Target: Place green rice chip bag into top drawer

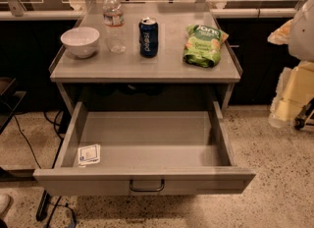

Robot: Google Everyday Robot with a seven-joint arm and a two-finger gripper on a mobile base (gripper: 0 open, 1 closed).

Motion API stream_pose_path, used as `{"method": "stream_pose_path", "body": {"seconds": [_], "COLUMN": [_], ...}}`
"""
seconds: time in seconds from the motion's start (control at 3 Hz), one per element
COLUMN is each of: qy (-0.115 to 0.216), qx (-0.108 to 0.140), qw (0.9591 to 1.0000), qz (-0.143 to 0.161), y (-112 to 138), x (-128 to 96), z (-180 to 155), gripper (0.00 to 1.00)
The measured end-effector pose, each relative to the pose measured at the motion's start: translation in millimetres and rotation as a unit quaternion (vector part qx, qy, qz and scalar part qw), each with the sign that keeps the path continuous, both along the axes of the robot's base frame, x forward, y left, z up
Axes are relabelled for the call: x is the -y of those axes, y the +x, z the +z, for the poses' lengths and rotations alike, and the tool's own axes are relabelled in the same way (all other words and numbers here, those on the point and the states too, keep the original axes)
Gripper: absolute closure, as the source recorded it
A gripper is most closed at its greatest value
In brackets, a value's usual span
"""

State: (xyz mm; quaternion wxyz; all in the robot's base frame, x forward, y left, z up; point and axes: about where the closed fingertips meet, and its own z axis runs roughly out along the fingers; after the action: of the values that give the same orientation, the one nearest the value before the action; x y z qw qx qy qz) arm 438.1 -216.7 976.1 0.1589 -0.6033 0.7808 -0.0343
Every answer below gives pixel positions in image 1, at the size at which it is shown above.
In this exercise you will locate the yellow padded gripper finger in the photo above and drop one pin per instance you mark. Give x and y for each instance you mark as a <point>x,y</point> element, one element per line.
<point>294,90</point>

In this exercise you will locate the green rice chip bag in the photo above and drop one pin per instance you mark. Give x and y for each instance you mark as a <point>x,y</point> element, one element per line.
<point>203,46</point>

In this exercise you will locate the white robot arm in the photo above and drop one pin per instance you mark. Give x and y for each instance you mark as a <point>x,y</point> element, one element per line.
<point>298,35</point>

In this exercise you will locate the open grey top drawer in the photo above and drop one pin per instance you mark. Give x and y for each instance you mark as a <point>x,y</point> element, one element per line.
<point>189,150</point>

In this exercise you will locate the blue pepsi can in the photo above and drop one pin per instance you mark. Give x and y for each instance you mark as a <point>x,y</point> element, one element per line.
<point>148,37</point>

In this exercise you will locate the grey metal cabinet table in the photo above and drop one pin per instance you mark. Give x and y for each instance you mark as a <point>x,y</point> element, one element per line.
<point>166,67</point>

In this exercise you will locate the clear plastic water bottle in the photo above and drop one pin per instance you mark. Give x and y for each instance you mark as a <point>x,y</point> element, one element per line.
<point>114,23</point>

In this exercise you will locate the white paper tag card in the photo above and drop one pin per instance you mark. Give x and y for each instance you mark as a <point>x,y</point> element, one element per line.
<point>89,155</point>

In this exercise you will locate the white ceramic bowl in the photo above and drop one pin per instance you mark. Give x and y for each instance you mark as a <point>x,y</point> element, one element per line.
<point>82,42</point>

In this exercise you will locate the dark side table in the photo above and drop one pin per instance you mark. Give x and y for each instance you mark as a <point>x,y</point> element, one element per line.
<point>10,99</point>

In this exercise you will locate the white shoe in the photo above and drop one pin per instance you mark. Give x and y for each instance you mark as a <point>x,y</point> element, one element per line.
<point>5,201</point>

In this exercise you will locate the black drawer handle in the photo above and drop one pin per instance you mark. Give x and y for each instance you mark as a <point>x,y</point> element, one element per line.
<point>147,186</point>

